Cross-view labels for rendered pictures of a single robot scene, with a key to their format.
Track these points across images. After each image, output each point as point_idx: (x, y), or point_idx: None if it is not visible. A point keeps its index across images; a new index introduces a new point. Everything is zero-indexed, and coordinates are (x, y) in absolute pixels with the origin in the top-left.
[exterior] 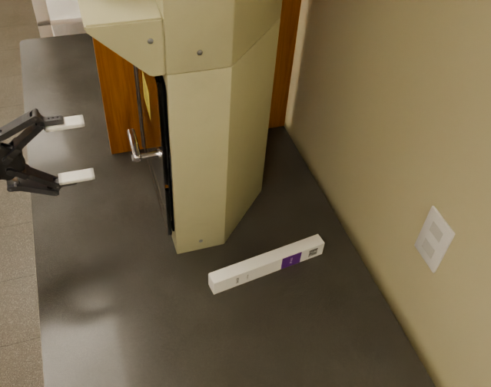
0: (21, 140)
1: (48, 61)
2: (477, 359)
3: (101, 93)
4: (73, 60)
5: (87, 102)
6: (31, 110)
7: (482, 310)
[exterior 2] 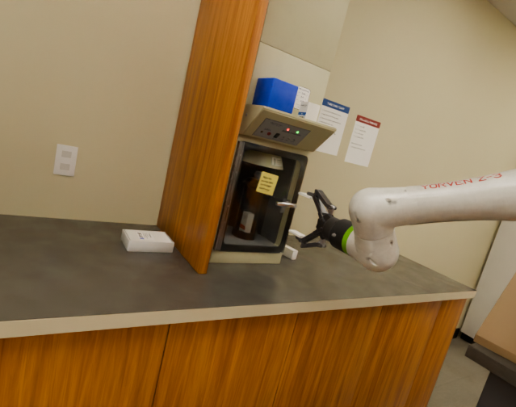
0: (324, 207)
1: (31, 299)
2: (305, 214)
3: (218, 218)
4: (37, 283)
5: (133, 279)
6: (317, 190)
7: (304, 198)
